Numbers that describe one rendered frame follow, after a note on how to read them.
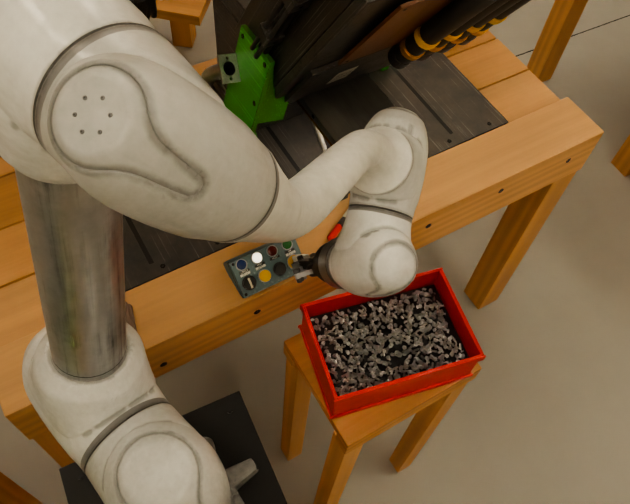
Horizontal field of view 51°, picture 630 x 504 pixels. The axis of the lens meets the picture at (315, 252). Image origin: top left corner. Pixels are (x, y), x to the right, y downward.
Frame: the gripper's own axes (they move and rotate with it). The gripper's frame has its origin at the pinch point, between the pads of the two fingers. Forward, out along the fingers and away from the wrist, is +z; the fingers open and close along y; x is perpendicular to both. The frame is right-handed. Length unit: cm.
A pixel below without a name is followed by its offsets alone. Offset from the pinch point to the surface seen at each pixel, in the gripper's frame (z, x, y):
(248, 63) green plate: -3.9, 39.3, 4.1
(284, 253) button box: 5.2, 2.5, -1.3
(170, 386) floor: 96, -32, -29
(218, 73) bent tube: 1.6, 40.3, -0.5
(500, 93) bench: 22, 15, 75
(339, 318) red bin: 0.6, -13.9, 2.9
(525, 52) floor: 137, 27, 186
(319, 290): 14.9, -9.6, 5.7
